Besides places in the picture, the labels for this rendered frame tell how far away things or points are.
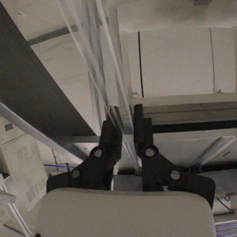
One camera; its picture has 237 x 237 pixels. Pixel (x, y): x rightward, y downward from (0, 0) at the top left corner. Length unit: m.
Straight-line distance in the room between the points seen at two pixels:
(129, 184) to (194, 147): 0.17
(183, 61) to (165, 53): 0.24
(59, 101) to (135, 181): 0.22
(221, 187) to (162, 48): 1.73
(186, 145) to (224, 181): 0.18
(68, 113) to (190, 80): 1.81
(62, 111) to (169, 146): 0.14
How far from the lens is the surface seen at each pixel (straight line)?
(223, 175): 0.35
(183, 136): 0.17
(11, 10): 1.34
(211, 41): 2.10
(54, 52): 2.29
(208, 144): 0.20
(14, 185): 1.16
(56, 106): 0.17
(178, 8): 0.69
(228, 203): 0.61
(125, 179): 0.31
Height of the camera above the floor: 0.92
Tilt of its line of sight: 13 degrees up
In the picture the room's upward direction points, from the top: 174 degrees clockwise
